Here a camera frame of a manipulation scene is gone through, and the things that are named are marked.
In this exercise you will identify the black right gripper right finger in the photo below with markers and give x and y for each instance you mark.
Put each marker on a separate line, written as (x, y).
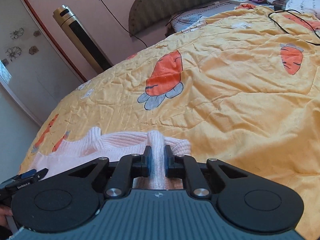
(244, 200)

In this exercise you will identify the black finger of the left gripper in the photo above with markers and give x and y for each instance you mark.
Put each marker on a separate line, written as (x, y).
(19, 181)

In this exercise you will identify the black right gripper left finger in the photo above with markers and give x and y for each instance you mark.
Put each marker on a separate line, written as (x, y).
(72, 198)

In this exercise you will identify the pink knit sweater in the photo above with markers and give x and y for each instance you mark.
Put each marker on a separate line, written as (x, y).
(71, 154)

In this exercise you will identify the person's hand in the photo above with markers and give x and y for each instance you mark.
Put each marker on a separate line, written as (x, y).
(4, 212)

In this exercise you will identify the floral glass wardrobe door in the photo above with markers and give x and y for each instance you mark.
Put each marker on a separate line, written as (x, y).
(33, 71)

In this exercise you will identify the yellow carrot print quilt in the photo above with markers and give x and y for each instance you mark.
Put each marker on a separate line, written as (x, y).
(242, 88)

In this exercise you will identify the gold tower fan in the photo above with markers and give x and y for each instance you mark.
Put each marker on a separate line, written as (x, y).
(80, 37)

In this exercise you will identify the blue grey patterned bedsheet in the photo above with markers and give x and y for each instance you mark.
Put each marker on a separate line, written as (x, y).
(185, 19)

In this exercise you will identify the white patterned pillow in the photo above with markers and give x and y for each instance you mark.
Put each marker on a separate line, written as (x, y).
(305, 6)

